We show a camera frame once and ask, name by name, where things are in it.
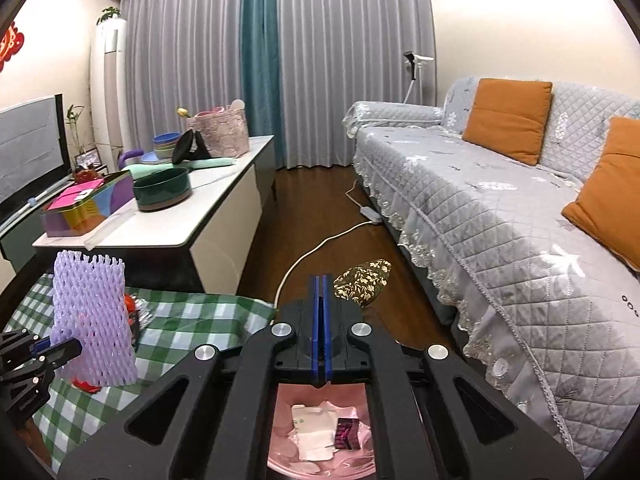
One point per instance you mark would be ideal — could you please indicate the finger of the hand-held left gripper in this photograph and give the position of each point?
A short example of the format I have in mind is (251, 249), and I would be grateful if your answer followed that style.
(25, 390)
(65, 349)

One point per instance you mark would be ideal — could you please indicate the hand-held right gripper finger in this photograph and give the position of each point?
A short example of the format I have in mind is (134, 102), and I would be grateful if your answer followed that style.
(327, 320)
(315, 320)

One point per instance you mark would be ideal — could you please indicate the purple foam net sleeve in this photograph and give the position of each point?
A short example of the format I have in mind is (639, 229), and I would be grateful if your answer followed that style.
(95, 310)

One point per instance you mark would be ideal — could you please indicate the red plastic bag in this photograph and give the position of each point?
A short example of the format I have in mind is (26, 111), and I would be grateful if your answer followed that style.
(129, 304)

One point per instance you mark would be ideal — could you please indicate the pink plastic bin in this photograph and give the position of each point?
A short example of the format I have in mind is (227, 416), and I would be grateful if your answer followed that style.
(360, 465)

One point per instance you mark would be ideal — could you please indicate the brown floral slipper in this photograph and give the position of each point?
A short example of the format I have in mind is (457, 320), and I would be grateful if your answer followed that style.
(362, 280)

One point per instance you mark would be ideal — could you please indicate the white power strip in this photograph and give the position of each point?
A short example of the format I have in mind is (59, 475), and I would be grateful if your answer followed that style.
(370, 214)

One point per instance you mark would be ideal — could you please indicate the television stand cabinet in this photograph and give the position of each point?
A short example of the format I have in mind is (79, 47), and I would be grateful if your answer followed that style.
(15, 246)

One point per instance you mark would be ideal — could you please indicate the green white checked tablecloth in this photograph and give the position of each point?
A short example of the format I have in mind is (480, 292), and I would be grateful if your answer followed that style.
(200, 320)

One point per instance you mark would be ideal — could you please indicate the dark pink snack packet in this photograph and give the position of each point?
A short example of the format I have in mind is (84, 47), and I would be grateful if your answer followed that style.
(347, 435)

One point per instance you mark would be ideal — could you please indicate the white paper scrap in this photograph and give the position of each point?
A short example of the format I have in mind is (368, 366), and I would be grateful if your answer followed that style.
(310, 440)

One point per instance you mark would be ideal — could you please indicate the clear plastic strip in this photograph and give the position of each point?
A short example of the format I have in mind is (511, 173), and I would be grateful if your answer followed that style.
(107, 230)

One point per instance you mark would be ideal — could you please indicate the colourful tin box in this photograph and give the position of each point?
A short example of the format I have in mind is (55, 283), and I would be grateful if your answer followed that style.
(75, 215)

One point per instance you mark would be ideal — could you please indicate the white coffee table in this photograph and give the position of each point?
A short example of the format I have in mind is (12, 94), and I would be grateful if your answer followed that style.
(220, 210)

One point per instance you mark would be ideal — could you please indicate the red teapot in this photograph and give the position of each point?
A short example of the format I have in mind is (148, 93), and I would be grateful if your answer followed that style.
(87, 175)

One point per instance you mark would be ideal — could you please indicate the grey quilted sofa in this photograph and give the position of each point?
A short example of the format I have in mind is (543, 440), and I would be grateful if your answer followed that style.
(475, 220)

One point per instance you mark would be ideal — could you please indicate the dark green round bowl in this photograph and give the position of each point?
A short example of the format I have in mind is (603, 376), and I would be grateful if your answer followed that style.
(162, 190)

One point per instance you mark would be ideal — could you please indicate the mint green tray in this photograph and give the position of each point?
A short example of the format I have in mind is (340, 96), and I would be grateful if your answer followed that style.
(210, 162)

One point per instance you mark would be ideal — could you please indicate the black television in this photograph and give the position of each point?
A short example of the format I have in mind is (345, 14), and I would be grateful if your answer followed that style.
(30, 150)

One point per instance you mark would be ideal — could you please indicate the pink lace basket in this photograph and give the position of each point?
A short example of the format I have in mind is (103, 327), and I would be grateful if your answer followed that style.
(220, 132)

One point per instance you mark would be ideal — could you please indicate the black cloth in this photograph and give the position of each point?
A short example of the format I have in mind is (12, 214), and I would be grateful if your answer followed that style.
(182, 147)

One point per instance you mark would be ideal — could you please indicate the stack of pastel bowls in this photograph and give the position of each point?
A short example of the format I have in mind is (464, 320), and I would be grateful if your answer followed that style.
(166, 144)

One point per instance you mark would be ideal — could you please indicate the bamboo plant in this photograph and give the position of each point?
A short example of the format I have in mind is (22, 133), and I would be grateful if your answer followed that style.
(74, 120)

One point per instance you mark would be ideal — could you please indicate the small yellow object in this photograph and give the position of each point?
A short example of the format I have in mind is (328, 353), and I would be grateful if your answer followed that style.
(183, 112)

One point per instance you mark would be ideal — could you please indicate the teal curtain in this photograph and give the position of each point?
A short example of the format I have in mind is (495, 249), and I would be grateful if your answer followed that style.
(260, 60)

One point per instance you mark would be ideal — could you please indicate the orange cushion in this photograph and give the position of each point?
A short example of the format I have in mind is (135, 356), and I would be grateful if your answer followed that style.
(505, 120)
(610, 200)

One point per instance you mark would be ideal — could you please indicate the white standing air conditioner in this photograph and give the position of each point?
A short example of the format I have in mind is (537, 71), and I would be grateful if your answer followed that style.
(107, 85)

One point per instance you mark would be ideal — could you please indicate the grey curtain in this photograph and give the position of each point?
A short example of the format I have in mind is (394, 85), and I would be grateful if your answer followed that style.
(350, 50)
(180, 60)

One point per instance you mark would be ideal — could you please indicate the white floor lamp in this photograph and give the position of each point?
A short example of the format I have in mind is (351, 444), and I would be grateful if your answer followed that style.
(413, 62)

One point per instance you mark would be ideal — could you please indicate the green plant on air conditioner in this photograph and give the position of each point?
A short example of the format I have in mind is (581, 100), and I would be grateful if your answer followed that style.
(110, 14)

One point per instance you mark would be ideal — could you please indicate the photo frame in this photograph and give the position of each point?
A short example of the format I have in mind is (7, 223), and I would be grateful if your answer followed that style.
(89, 158)

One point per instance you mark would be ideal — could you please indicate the red knot wall decoration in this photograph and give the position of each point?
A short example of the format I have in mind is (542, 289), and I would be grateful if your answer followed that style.
(7, 45)

